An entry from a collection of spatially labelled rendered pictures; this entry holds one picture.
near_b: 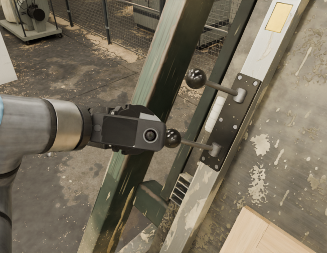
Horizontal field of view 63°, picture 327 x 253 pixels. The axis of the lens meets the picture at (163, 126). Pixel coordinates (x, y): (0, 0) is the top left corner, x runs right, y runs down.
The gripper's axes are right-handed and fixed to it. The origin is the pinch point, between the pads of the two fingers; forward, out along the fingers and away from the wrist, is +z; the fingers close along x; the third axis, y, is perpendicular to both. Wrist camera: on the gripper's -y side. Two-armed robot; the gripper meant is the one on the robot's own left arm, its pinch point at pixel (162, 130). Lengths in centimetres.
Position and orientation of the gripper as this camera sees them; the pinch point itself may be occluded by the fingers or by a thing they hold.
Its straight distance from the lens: 54.8
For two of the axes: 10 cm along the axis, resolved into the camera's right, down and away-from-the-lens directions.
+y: -7.9, -1.0, 6.1
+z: 6.1, 0.3, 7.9
